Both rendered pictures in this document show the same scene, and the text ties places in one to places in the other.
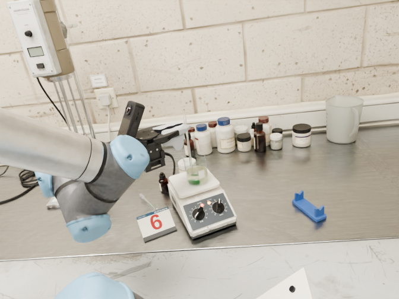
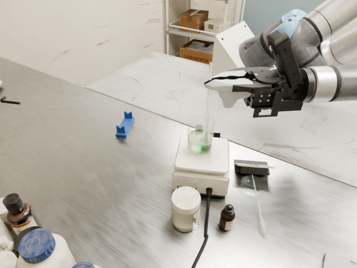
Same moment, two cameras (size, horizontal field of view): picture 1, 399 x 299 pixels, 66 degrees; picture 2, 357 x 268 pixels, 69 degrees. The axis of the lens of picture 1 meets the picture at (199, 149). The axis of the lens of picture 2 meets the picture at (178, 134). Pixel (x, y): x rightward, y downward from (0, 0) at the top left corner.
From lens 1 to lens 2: 1.20 m
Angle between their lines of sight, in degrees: 113
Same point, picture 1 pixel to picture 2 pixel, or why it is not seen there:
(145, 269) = (269, 142)
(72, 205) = not seen: hidden behind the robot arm
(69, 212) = not seen: hidden behind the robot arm
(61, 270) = (346, 172)
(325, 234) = (141, 112)
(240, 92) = not seen: outside the picture
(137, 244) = (273, 164)
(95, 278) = (294, 13)
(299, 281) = (219, 36)
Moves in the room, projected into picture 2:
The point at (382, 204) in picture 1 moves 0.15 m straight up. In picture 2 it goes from (84, 110) to (74, 70)
